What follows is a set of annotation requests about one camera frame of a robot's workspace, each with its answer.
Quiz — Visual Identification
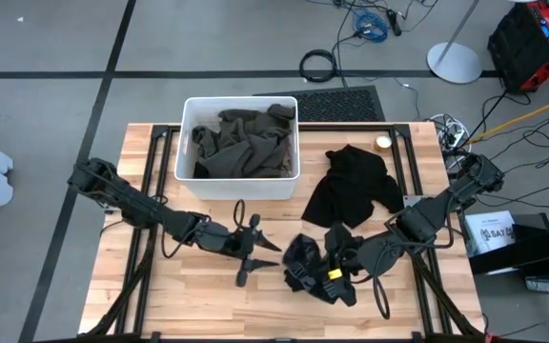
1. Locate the olive green sweatshirt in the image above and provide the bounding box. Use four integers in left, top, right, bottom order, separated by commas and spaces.
191, 103, 297, 180

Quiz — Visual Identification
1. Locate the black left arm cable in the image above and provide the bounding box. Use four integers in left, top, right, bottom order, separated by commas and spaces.
152, 194, 248, 261

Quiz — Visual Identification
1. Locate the black metal table frame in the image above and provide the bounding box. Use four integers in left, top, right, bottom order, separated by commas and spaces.
81, 122, 488, 343

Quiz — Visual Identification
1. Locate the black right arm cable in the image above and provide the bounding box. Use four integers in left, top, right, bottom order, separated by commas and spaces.
350, 235, 440, 321

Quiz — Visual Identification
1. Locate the white plastic woven basket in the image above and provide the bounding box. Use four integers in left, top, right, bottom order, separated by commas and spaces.
173, 95, 301, 202

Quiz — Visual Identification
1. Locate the black coiled floor cable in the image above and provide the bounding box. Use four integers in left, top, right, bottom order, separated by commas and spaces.
298, 49, 337, 83

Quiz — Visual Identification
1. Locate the black and red case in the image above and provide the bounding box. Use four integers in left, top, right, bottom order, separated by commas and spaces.
487, 0, 549, 94

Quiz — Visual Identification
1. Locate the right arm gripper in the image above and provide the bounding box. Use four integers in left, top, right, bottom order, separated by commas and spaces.
282, 222, 365, 309

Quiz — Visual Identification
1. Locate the black furniture panel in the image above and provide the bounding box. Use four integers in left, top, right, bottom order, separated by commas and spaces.
467, 212, 549, 287

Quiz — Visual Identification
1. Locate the white printed box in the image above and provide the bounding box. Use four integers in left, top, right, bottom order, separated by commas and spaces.
462, 210, 518, 256

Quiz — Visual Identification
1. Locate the black perforated floor mat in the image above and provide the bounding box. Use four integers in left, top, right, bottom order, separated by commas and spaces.
254, 85, 386, 123

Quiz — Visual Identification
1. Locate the black power cable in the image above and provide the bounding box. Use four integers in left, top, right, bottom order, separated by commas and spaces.
464, 89, 512, 148

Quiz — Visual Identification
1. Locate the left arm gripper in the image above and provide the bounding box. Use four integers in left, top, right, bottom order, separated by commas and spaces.
193, 212, 283, 288

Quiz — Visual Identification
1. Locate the black power adapter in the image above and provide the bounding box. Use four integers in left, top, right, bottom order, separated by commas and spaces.
386, 9, 403, 38

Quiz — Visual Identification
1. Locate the grey floor stand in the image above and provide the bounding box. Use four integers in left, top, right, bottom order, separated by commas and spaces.
426, 0, 484, 86

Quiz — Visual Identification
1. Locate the brown tape roll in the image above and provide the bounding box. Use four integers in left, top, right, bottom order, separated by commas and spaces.
373, 134, 394, 153

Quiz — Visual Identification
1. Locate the black garment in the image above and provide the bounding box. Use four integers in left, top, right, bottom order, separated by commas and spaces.
300, 144, 406, 231

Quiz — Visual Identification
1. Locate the blue coiled cable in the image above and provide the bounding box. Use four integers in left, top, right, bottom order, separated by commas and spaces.
353, 10, 390, 44

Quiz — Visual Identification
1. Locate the yellow cable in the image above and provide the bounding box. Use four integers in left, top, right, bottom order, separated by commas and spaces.
469, 92, 549, 144

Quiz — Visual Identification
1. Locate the grey flat device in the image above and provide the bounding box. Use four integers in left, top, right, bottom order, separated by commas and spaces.
524, 274, 549, 294

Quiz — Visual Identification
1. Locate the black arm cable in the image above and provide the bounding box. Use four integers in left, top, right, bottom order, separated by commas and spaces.
350, 235, 440, 321
152, 194, 248, 261

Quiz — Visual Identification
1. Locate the white power strip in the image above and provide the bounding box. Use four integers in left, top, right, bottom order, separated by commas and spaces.
429, 112, 471, 151

